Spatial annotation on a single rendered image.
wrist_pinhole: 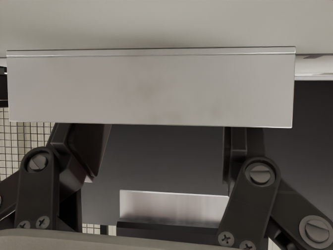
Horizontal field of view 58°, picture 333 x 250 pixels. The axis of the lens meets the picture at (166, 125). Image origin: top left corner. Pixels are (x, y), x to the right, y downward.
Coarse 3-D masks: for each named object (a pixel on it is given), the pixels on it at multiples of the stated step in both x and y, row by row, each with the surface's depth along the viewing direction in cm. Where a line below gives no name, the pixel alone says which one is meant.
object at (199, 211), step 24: (120, 192) 21; (144, 192) 21; (168, 192) 21; (120, 216) 21; (144, 216) 21; (168, 216) 21; (192, 216) 21; (216, 216) 20; (168, 240) 20; (192, 240) 20; (264, 240) 19
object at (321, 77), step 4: (0, 68) 47; (0, 72) 47; (296, 76) 43; (300, 76) 43; (304, 76) 43; (308, 76) 43; (312, 76) 43; (316, 76) 42; (320, 76) 42; (324, 76) 42; (328, 76) 42; (332, 76) 42
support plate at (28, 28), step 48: (0, 0) 4; (48, 0) 4; (96, 0) 4; (144, 0) 4; (192, 0) 4; (240, 0) 4; (288, 0) 4; (0, 48) 9; (48, 48) 9; (96, 48) 9; (144, 48) 9
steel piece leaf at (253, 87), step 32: (32, 64) 9; (64, 64) 9; (96, 64) 9; (128, 64) 9; (160, 64) 9; (192, 64) 8; (224, 64) 8; (256, 64) 8; (288, 64) 8; (32, 96) 9; (64, 96) 9; (96, 96) 9; (128, 96) 9; (160, 96) 9; (192, 96) 9; (224, 96) 8; (256, 96) 8; (288, 96) 8
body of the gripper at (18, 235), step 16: (0, 240) 8; (16, 240) 8; (32, 240) 8; (48, 240) 8; (64, 240) 8; (80, 240) 8; (96, 240) 8; (112, 240) 8; (128, 240) 8; (144, 240) 8; (160, 240) 8
